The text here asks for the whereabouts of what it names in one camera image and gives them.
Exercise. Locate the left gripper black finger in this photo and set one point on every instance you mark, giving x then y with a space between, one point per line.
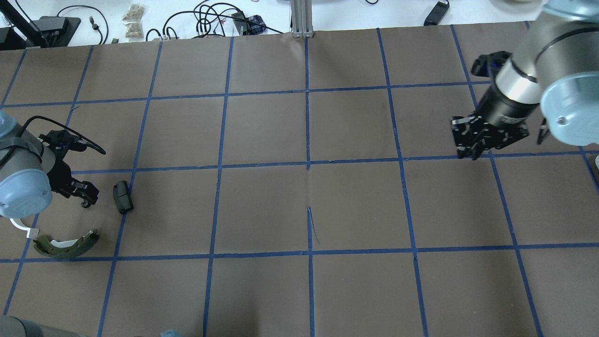
86 203

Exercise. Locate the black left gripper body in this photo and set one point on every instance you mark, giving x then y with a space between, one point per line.
59 174

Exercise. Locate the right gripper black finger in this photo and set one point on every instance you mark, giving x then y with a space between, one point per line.
476 152
462 152

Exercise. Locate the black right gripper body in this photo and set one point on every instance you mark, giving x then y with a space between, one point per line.
504 109

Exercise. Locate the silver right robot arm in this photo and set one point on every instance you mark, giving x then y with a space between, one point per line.
555 68

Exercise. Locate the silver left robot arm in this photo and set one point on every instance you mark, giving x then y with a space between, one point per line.
33 169

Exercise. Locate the black brake pad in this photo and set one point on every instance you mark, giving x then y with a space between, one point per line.
122 197

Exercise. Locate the olive brake shoe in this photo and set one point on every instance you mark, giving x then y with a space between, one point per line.
66 250

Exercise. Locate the white curved plastic part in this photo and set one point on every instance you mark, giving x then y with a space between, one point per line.
31 232

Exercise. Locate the black power adapter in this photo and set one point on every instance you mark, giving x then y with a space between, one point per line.
437 13

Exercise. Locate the aluminium frame post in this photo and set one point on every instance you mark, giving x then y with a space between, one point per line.
301 18

